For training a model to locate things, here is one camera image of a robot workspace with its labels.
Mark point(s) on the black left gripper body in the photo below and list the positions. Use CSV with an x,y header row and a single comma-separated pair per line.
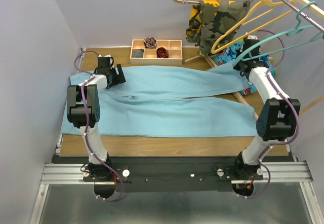
x,y
113,72

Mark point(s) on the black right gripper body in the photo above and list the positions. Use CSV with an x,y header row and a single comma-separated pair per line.
x,y
237,66

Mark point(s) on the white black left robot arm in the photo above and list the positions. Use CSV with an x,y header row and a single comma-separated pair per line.
x,y
83,111

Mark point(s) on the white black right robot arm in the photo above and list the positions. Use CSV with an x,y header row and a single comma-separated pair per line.
x,y
277,120

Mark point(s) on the yellow plastic hanger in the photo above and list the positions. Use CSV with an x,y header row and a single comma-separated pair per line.
x,y
223,42

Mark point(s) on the teal plastic hanger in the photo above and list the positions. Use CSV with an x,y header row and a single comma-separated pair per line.
x,y
289,33

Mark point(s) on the blue shark print shorts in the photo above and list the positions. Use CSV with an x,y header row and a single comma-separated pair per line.
x,y
229,54

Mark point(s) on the grey rolled sock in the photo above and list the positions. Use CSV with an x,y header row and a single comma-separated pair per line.
x,y
138,53

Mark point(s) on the patterned pink black sock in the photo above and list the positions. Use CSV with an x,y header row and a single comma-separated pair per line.
x,y
150,43

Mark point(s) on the orange black rolled sock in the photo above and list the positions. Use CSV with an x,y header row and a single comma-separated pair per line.
x,y
162,52

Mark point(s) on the camouflage shorts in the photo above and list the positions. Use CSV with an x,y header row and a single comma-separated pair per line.
x,y
210,20

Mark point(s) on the wooden compartment tray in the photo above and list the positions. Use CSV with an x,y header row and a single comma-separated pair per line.
x,y
174,48

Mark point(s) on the aluminium table edge rail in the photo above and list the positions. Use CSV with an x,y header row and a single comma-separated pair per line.
x,y
79,62

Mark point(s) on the wooden clothes rack frame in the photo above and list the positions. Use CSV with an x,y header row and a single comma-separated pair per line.
x,y
311,6

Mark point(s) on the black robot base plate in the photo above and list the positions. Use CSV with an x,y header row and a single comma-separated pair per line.
x,y
173,175

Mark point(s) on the aluminium front frame rail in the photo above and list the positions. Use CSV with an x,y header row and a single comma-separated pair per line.
x,y
284,195

